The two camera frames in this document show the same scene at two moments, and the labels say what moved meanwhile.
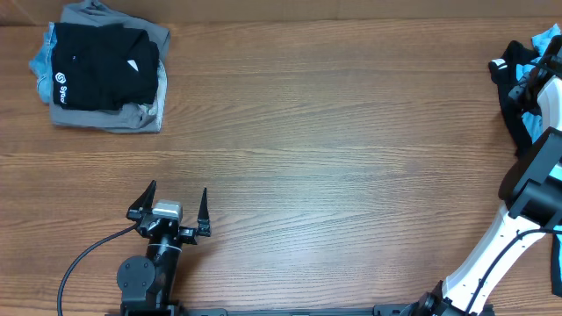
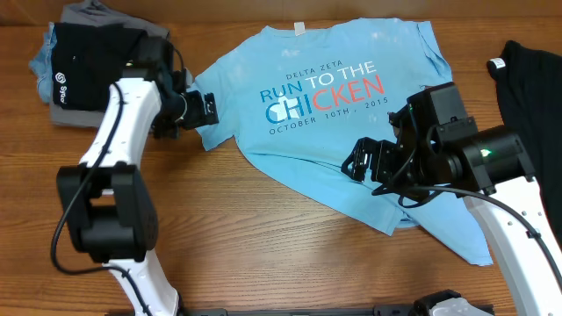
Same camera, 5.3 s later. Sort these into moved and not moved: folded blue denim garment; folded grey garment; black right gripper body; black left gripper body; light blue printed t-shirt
Moved: black right gripper body; light blue printed t-shirt; black left gripper body
Not moved: folded blue denim garment; folded grey garment
